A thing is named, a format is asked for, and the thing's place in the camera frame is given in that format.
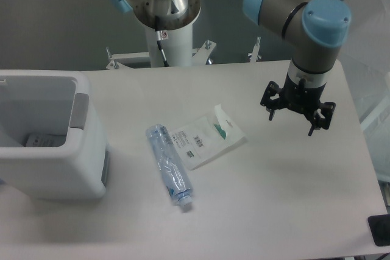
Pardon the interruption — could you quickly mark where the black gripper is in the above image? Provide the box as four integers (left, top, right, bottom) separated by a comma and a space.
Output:
260, 75, 336, 136

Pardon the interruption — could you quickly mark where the crushed clear plastic bottle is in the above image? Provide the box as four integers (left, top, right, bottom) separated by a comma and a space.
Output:
146, 124, 193, 212

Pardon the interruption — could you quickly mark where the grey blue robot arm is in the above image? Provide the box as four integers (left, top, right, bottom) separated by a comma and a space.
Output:
110, 0, 352, 131

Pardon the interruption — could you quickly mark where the white trash can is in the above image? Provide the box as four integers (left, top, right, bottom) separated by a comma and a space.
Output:
1, 69, 109, 200

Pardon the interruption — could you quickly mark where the black device at table corner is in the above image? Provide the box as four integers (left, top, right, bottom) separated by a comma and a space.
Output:
367, 214, 389, 247

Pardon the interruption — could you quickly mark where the small packet inside bin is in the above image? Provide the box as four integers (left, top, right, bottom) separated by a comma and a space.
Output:
25, 133, 66, 147

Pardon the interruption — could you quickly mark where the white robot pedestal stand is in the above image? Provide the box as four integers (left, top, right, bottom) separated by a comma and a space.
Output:
105, 19, 263, 71

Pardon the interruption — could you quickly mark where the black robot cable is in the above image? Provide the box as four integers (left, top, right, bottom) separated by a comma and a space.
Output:
154, 15, 170, 68

